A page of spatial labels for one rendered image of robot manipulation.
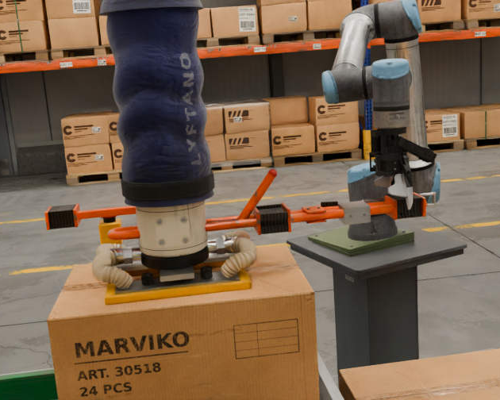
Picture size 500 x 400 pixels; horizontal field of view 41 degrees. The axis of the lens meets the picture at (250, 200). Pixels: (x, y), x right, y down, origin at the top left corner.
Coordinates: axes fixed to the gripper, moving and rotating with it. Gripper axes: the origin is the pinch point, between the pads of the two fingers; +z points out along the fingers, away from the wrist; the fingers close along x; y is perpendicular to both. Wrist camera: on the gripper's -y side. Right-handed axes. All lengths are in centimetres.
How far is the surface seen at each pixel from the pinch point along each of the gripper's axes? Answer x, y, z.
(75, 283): -2, 85, 13
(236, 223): 4.1, 43.6, -0.3
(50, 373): -19, 98, 44
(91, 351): 21, 80, 22
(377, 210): 3.6, 7.7, 0.2
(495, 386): 4, -24, 53
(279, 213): 5.9, 33.0, -2.0
